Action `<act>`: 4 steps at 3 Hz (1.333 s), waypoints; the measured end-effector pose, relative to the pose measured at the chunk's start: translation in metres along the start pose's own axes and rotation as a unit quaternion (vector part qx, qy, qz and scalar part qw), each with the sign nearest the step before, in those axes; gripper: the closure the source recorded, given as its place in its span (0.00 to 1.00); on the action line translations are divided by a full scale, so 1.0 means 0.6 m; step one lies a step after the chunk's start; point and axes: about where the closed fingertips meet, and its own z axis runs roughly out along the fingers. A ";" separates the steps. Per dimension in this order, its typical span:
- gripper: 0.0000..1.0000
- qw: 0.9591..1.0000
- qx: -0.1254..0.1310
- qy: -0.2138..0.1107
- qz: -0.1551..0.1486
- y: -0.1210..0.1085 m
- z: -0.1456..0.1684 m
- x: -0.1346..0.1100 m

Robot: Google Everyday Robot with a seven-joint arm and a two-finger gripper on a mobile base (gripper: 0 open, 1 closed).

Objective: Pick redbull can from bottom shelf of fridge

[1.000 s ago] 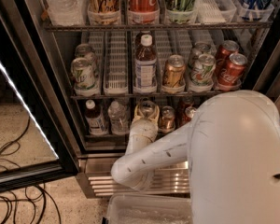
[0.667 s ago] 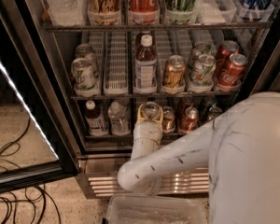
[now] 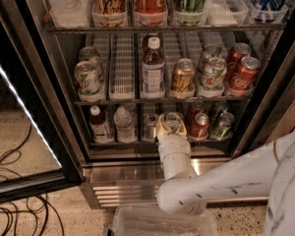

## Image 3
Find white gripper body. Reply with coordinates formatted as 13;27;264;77
158;134;197;181

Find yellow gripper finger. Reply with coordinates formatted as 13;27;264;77
155;114;169;141
177;113;187;137

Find silver redbull can front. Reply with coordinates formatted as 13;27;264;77
164;112;181;133

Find silver redbull can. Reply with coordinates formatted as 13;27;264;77
164;112;181;133
146;114;158;139

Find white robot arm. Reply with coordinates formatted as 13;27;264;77
156;115;295;236

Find silver redbull can rear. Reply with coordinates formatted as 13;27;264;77
146;114;158;139

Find red coke can bottom front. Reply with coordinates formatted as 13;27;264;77
189;113;209;141

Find red coke can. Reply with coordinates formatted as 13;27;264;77
186;102;206;126
189;113;209;141
225;42;252;81
229;56;260;90

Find red coke can bottom rear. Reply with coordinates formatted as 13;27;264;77
186;102;206;126

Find clear water bottle bottom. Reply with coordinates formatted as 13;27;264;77
113;106;137;143

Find clear water bottle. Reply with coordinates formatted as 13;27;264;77
113;106;137;143
48;0;91;29

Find green can bottom front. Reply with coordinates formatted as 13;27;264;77
211;112;235;140

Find green can bottom rear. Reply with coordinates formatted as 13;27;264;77
208;100;228;124

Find gold can middle shelf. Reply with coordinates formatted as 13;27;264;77
171;58;196;93

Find brown tea bottle bottom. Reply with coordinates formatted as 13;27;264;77
89;105;114;144

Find brown tea bottle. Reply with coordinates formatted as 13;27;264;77
142;36;165;98
89;105;114;144

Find white green can front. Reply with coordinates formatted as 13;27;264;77
200;57;227;90

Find white green can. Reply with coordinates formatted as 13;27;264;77
198;44;222;73
200;57;227;90

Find red coke can middle front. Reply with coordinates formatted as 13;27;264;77
229;56;260;90

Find green 7up can front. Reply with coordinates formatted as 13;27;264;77
75;61;101;96

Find green 7up can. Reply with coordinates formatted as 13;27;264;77
75;61;101;96
79;46;103;82

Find white green can rear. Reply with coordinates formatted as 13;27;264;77
198;44;222;73

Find red coke can middle rear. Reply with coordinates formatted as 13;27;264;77
225;42;252;81

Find stainless steel fridge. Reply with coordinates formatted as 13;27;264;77
15;0;295;208

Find closed right fridge door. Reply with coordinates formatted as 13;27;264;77
241;72;295;153

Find green 7up can rear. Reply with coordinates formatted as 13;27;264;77
79;46;103;82

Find open glass fridge door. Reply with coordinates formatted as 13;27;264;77
0;0;83;205

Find brown tea bottle middle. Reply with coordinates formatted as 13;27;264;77
142;36;165;98

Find clear plastic bin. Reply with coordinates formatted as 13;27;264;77
111;204;218;236

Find clear water bottle top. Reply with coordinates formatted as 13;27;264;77
48;0;91;29

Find black floor cables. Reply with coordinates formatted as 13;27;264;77
0;121;66;236

